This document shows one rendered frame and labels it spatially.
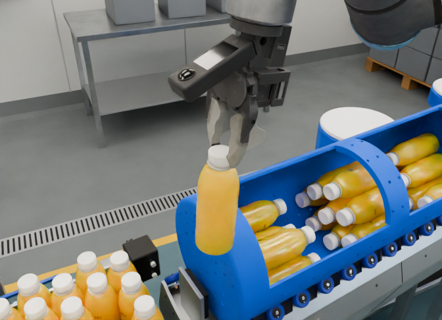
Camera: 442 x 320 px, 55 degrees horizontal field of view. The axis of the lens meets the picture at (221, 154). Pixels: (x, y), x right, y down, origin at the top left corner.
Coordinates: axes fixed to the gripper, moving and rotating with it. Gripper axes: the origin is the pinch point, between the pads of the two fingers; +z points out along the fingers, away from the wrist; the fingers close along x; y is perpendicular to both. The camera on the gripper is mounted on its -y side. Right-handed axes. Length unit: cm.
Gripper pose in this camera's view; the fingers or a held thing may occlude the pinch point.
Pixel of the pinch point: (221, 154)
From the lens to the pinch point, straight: 64.4
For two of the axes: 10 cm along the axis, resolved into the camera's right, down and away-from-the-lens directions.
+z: -1.6, 8.7, 4.6
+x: -5.9, -4.6, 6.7
